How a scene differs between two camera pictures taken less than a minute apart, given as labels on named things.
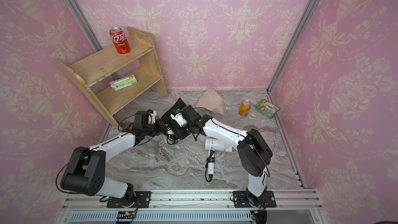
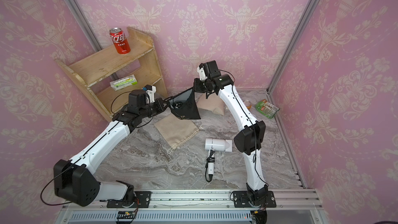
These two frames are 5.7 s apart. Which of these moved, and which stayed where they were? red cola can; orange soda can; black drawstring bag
Moved: black drawstring bag
Stayed: orange soda can; red cola can
